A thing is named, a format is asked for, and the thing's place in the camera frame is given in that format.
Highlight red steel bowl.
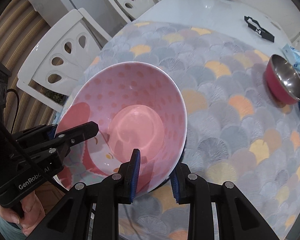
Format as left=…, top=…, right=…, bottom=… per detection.
left=264, top=54, right=300, bottom=105

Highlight white chair near left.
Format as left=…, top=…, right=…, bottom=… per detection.
left=17, top=8, right=111, bottom=112

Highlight person left hand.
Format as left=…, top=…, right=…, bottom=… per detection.
left=0, top=187, right=47, bottom=237

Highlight blue tissue pack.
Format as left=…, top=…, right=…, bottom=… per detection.
left=282, top=44, right=300, bottom=72

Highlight pink ceramic bowl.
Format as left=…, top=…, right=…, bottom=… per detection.
left=57, top=62, right=187, bottom=196

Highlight white dining table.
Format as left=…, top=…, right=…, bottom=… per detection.
left=137, top=0, right=291, bottom=55

